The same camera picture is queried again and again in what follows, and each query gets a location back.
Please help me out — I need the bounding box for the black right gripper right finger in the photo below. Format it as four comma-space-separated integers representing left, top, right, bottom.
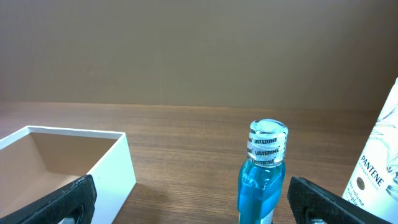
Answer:
287, 177, 388, 224

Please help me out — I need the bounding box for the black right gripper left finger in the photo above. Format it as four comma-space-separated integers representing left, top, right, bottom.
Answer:
1, 174, 97, 224

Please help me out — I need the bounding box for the blue Listerine mouthwash bottle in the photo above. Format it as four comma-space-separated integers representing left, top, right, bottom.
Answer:
237, 119, 289, 224

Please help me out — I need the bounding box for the white Pantene tube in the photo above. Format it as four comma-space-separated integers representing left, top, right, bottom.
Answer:
342, 83, 398, 223

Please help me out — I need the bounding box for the white open cardboard box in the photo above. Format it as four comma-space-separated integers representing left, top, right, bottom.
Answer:
1, 126, 136, 223

